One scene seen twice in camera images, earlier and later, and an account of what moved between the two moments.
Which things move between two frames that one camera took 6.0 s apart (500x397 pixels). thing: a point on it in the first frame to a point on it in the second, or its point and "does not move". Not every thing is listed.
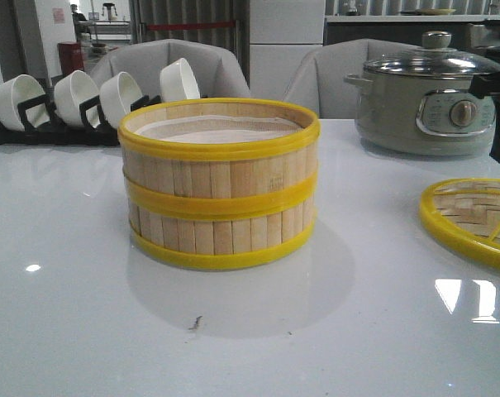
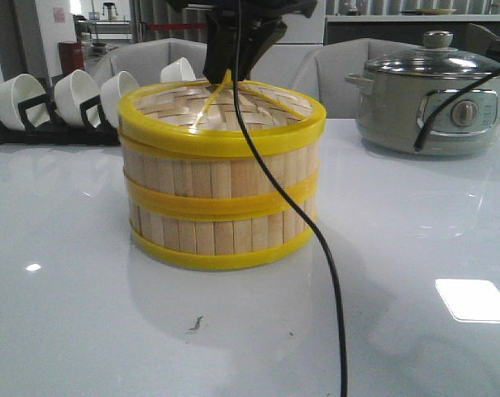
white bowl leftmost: [10, 93] does not move
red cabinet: [70, 57] does not move
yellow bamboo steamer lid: [475, 214] to [195, 116]
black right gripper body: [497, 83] to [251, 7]
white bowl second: [71, 90] does not move
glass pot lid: [436, 56] does not move
